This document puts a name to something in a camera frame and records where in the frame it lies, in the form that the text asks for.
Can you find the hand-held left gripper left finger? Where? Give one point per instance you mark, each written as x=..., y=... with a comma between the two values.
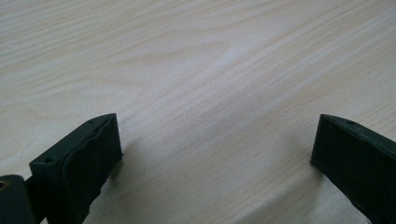
x=81, y=165

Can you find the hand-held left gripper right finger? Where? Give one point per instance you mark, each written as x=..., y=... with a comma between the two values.
x=358, y=165

